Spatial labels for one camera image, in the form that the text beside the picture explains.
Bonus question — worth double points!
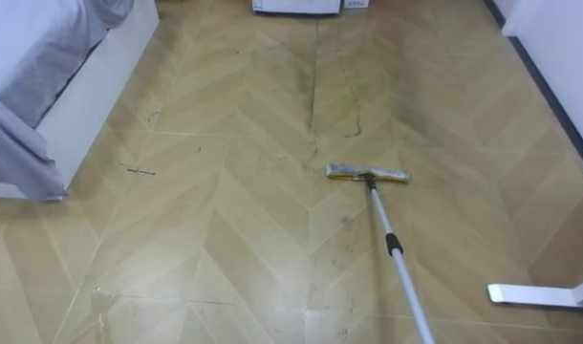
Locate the white cabinet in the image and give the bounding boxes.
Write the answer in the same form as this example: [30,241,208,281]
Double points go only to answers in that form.
[251,0,342,15]

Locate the white desk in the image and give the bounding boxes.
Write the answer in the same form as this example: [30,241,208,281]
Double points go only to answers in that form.
[486,162,583,311]

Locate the mop with silver pole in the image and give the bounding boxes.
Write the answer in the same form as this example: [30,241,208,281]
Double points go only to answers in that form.
[325,162,437,344]

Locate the grey bed with white frame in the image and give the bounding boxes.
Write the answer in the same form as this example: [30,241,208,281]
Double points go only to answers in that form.
[0,0,161,202]

